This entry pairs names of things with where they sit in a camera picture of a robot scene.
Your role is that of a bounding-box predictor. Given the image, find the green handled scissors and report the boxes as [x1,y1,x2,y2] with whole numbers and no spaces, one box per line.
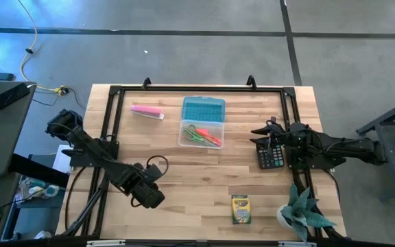
[182,125,215,147]

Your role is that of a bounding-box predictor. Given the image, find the green succulent plant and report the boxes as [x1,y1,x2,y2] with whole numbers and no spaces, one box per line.
[279,184,337,243]

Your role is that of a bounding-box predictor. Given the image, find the yellow crayon box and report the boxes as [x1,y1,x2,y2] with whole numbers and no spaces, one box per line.
[231,194,252,225]

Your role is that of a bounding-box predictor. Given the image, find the black desk calculator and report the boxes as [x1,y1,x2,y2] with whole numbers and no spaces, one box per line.
[254,141,285,170]

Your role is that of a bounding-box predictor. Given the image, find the white metal bracket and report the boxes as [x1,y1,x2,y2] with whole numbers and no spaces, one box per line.
[86,239,125,247]

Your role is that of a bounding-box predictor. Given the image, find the white paper sheet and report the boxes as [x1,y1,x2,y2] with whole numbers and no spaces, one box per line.
[52,144,73,174]

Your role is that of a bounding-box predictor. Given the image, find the pink white stapler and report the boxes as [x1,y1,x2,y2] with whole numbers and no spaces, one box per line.
[130,104,165,121]

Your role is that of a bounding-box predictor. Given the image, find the black smartphone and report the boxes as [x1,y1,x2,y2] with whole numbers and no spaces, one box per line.
[0,82,31,110]

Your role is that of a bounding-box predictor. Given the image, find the black table frame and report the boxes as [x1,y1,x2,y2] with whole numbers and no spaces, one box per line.
[56,74,348,243]

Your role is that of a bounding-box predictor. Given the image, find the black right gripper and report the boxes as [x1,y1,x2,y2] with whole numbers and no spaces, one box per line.
[250,122,291,148]

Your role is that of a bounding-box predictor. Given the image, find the yellow floor cable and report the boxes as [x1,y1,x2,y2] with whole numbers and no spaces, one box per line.
[16,0,69,96]

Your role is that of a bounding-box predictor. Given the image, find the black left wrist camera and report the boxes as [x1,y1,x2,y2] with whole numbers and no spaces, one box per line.
[144,163,165,181]

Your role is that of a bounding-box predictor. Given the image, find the clear pencil box blue lid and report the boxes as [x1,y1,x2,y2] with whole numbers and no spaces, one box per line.
[178,96,226,150]

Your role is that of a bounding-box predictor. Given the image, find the white plant pot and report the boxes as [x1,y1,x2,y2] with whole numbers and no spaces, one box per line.
[276,204,293,230]

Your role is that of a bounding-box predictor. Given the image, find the orange highlighter pen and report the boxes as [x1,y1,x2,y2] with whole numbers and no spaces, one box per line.
[195,128,222,147]

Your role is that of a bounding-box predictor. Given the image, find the dark grey metal cart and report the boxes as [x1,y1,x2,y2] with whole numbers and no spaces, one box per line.
[356,95,395,203]

